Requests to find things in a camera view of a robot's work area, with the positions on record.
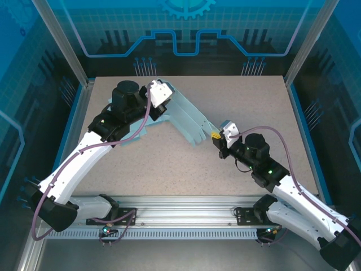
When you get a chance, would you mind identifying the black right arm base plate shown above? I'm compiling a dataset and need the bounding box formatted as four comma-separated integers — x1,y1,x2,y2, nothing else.
234,207,288,226

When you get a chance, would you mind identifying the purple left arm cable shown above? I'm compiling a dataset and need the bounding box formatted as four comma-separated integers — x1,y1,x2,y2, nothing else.
31,83,152,244

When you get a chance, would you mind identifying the aluminium lower frame bar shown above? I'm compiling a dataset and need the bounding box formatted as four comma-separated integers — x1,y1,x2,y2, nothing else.
15,225,47,271

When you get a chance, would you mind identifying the blue table edge strip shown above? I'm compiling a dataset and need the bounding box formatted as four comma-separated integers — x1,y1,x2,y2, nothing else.
287,84,334,206
41,84,85,206

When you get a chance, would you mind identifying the slotted grey cable duct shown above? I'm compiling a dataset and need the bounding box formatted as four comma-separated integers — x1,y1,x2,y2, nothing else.
44,228,259,241

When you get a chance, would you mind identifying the small connector with green light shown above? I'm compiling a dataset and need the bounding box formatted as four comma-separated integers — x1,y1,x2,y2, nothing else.
263,225,283,237
102,224,118,237

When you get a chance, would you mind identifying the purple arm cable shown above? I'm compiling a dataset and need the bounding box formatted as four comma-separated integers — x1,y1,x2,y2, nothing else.
31,83,152,244
230,126,361,241

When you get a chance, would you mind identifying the aluminium side rail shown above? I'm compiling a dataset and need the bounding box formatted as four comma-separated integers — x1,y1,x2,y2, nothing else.
46,80,95,206

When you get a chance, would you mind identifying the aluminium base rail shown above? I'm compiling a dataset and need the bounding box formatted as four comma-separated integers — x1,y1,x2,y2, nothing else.
33,194,338,229

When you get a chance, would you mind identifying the aluminium frame post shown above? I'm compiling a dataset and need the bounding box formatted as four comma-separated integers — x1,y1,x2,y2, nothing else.
283,0,341,87
30,0,96,89

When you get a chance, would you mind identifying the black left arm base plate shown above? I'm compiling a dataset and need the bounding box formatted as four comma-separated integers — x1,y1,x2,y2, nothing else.
86,207,138,226

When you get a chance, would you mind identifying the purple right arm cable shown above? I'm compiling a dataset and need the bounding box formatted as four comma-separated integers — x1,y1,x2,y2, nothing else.
230,126,361,241

